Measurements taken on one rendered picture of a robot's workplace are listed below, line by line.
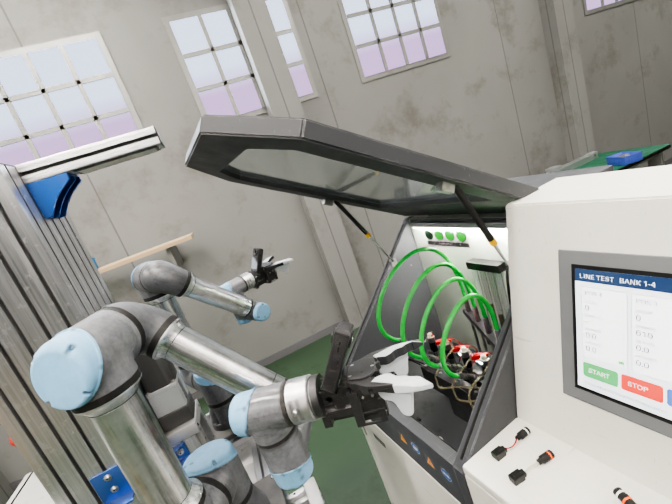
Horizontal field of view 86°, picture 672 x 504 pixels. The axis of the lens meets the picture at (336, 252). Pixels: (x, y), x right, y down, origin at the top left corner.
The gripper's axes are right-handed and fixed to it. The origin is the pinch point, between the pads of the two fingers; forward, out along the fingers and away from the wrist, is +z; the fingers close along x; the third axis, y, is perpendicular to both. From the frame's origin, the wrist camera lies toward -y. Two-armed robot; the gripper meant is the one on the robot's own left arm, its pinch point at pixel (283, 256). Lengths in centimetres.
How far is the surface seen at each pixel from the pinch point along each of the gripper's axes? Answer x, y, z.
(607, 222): 126, -22, -10
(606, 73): 44, -27, 578
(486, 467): 106, 34, -33
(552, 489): 120, 32, -32
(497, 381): 104, 20, -17
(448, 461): 96, 38, -33
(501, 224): 95, -11, 18
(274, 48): -151, -129, 162
